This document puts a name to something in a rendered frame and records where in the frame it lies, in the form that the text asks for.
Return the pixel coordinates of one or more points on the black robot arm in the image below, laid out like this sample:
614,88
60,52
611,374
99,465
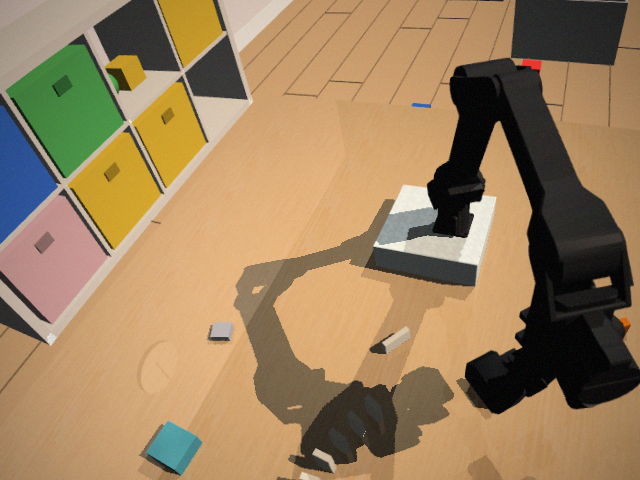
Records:
573,238

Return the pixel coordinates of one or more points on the teal block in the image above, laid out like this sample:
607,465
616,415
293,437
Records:
174,447

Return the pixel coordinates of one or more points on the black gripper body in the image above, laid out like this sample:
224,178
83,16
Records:
501,385

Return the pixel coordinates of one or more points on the orange rectangular block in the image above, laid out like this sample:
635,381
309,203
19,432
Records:
625,323

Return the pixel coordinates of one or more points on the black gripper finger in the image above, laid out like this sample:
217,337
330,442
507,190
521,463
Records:
548,379
533,390

